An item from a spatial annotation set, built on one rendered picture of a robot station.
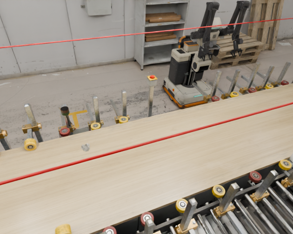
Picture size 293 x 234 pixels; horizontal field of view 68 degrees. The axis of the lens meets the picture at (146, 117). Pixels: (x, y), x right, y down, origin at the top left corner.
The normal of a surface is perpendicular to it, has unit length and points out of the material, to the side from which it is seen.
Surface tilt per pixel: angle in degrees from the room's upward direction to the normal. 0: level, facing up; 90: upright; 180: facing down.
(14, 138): 0
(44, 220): 0
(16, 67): 90
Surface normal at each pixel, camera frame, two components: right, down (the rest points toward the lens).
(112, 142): 0.05, -0.76
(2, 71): 0.38, 0.62
